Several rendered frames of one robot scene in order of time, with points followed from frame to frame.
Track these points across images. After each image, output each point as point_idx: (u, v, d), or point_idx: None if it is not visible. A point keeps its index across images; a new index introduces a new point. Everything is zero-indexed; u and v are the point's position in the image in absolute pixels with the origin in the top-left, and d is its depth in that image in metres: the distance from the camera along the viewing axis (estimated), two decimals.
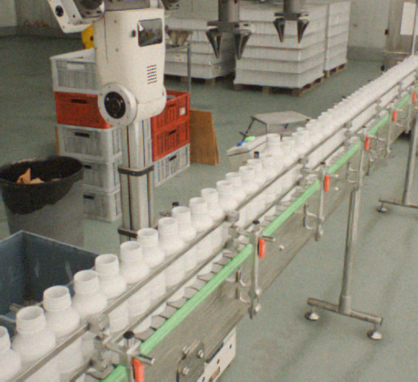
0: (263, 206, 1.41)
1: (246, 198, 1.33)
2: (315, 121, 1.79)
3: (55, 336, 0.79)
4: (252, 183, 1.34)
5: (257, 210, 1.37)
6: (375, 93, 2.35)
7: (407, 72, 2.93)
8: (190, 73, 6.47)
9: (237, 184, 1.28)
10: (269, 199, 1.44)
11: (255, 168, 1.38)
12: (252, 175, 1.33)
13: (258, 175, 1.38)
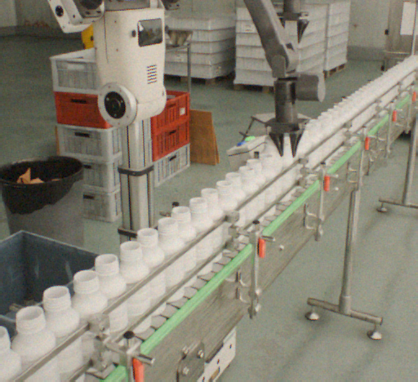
0: (263, 206, 1.41)
1: (246, 198, 1.33)
2: (315, 121, 1.78)
3: (55, 336, 0.79)
4: (252, 183, 1.33)
5: (257, 210, 1.36)
6: (375, 93, 2.35)
7: (407, 72, 2.93)
8: (190, 73, 6.47)
9: (237, 184, 1.28)
10: (269, 199, 1.44)
11: (255, 168, 1.38)
12: (252, 175, 1.33)
13: (258, 175, 1.38)
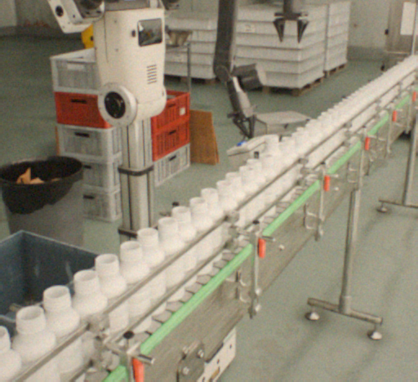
0: (263, 206, 1.42)
1: (246, 198, 1.33)
2: (315, 121, 1.78)
3: (55, 336, 0.79)
4: (252, 183, 1.33)
5: (257, 210, 1.36)
6: (375, 93, 2.35)
7: (407, 72, 2.93)
8: (190, 73, 6.47)
9: (237, 184, 1.28)
10: (268, 199, 1.44)
11: (255, 168, 1.38)
12: (252, 175, 1.33)
13: (258, 175, 1.38)
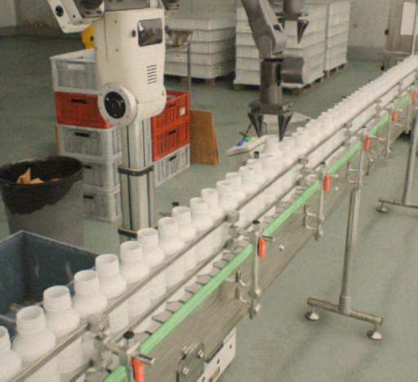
0: (263, 206, 1.42)
1: (246, 198, 1.33)
2: (315, 121, 1.79)
3: (55, 336, 0.79)
4: (252, 183, 1.33)
5: (257, 210, 1.36)
6: (375, 93, 2.35)
7: (407, 72, 2.93)
8: (190, 73, 6.47)
9: (237, 184, 1.28)
10: (268, 199, 1.44)
11: (255, 168, 1.38)
12: (252, 175, 1.33)
13: (258, 175, 1.38)
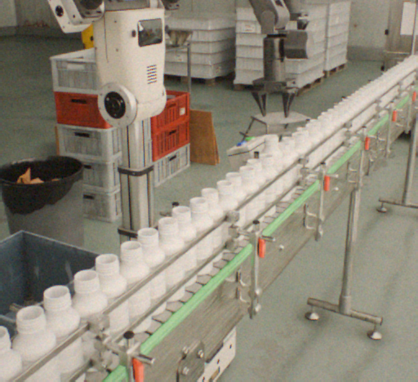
0: (264, 205, 1.42)
1: (246, 198, 1.33)
2: (315, 121, 1.79)
3: (55, 336, 0.79)
4: (252, 183, 1.33)
5: (257, 210, 1.36)
6: (375, 93, 2.35)
7: (407, 72, 2.93)
8: (190, 73, 6.47)
9: (237, 184, 1.28)
10: (267, 199, 1.44)
11: (255, 168, 1.38)
12: (252, 175, 1.33)
13: (259, 175, 1.39)
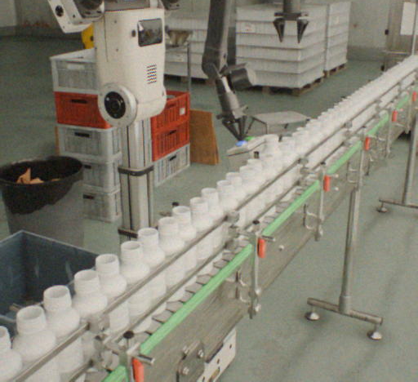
0: (264, 205, 1.42)
1: (246, 198, 1.33)
2: (315, 121, 1.79)
3: (55, 336, 0.79)
4: (252, 183, 1.33)
5: (257, 210, 1.36)
6: (375, 93, 2.35)
7: (407, 72, 2.93)
8: (190, 73, 6.47)
9: (237, 184, 1.28)
10: (267, 199, 1.44)
11: (255, 168, 1.38)
12: (252, 175, 1.33)
13: (259, 175, 1.39)
